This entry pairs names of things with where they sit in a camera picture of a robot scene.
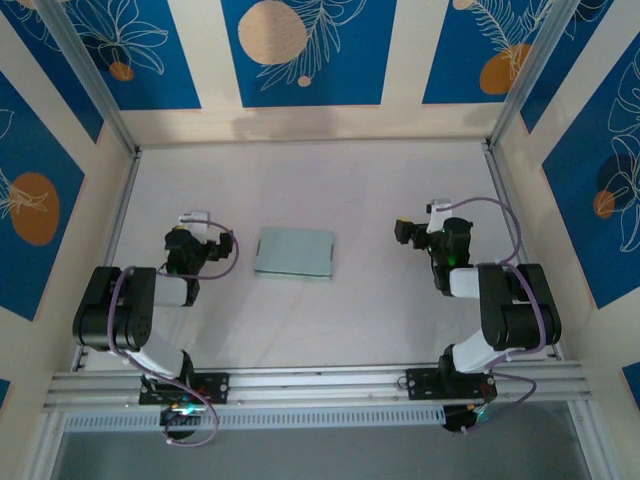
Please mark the white paper box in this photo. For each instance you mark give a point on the white paper box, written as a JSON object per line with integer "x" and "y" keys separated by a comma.
{"x": 295, "y": 255}

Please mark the aluminium side rail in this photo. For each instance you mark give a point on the aluminium side rail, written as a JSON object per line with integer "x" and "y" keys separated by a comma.
{"x": 505, "y": 200}
{"x": 122, "y": 210}

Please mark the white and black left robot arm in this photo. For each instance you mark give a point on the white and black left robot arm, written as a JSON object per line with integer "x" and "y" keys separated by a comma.
{"x": 125, "y": 310}

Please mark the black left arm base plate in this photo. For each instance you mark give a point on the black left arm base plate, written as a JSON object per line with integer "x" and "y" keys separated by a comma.
{"x": 220, "y": 387}

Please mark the black controller board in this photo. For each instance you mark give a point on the black controller board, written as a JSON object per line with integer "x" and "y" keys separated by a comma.
{"x": 462, "y": 419}
{"x": 181, "y": 417}

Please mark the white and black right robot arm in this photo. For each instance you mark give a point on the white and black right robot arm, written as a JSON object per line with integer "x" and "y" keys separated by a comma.
{"x": 505, "y": 305}

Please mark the long aluminium base rail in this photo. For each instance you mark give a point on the long aluminium base rail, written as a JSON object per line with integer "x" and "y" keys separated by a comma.
{"x": 325, "y": 380}

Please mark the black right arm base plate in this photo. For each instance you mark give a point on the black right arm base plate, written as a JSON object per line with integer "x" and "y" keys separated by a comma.
{"x": 417, "y": 382}

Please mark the aluminium frame post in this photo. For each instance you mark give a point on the aluminium frame post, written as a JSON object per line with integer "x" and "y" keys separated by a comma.
{"x": 90, "y": 75}
{"x": 530, "y": 65}

